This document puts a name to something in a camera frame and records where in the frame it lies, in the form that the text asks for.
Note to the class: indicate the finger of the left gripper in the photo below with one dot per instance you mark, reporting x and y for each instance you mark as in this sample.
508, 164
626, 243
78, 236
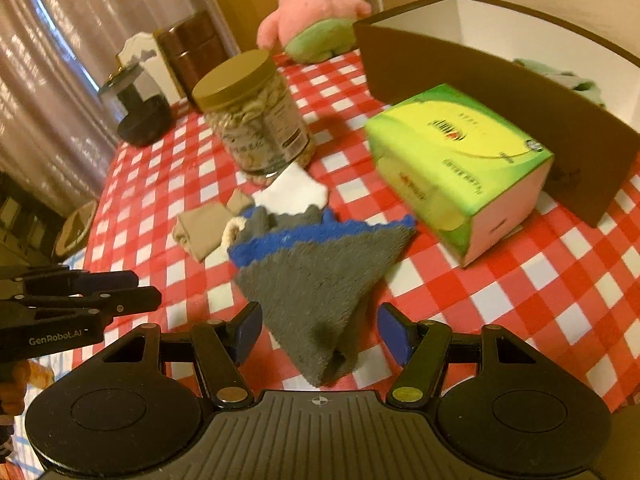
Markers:
106, 305
60, 280

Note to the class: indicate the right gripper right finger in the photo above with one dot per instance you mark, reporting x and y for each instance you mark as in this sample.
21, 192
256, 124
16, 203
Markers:
424, 350

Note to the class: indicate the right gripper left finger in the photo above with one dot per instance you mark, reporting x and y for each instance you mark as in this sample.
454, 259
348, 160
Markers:
216, 348

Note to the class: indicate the cream fluffy hair scrunchie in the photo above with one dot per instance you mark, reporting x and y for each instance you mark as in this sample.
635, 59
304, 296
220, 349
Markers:
233, 232

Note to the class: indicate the beige cloth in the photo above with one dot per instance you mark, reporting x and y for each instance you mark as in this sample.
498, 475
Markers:
199, 231

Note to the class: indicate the grey blue microfibre cloth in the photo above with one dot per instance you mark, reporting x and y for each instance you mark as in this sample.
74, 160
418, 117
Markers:
313, 276

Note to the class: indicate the white cloth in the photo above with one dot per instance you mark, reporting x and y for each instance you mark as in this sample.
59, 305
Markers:
292, 192

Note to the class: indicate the green grey microfibre cloth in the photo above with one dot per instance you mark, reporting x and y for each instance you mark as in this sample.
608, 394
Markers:
585, 87

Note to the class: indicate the person's left hand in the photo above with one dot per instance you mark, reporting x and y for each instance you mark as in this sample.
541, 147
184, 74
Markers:
15, 378

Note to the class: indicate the green tissue box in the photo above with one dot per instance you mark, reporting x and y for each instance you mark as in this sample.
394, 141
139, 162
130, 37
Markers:
469, 174

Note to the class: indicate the glass jar dark contents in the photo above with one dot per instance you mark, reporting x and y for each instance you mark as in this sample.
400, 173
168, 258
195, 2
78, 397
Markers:
139, 109

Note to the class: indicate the nut jar gold lid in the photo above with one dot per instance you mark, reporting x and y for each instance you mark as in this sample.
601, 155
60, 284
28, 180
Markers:
248, 105

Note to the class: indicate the white wooden chair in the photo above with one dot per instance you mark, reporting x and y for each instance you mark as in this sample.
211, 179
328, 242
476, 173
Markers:
143, 49

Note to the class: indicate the translucent window curtain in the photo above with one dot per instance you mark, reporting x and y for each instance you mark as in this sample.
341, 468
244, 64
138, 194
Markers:
56, 141

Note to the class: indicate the brown cylindrical canister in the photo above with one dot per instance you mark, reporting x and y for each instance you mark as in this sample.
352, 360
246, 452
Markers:
193, 48

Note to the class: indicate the brown cardboard box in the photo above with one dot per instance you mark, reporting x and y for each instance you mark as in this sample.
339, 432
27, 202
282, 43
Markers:
471, 45

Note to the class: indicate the pink Patrick star plush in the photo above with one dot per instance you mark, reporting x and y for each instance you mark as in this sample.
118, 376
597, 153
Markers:
312, 31

